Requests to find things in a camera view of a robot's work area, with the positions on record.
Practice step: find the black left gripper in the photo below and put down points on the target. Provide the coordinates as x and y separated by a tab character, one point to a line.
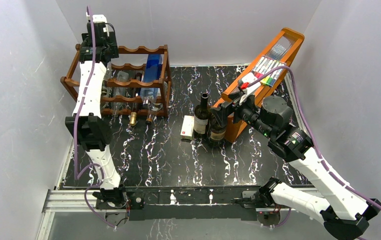
112	43

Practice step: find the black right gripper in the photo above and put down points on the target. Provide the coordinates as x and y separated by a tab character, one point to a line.
220	113

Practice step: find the dark green wine bottle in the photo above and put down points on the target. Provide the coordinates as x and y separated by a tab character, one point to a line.
201	116

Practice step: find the dark labelled wine bottle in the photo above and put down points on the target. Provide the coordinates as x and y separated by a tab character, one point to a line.
216	133

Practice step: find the blue bottle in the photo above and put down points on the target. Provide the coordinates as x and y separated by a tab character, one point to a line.
152	72

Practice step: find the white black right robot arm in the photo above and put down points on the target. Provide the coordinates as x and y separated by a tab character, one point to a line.
343	214

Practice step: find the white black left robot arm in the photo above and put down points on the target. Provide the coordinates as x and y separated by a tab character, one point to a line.
89	130

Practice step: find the orange wooden display rack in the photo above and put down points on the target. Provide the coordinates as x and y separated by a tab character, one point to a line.
281	51

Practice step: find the clear middle shelf bottle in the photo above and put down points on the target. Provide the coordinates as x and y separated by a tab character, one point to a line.
122	77

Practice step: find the brown wooden wine rack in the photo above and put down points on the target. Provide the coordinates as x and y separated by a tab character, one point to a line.
165	77

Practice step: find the clear lower bottle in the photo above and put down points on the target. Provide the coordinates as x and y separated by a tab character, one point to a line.
152	110

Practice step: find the gold capped bottle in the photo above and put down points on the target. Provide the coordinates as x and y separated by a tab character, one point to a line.
133	114

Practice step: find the white red small box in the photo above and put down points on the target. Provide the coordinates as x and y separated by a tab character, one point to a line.
187	128

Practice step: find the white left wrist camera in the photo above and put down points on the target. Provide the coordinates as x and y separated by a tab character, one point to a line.
99	18

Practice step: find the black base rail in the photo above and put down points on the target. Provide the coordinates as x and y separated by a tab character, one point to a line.
190	202

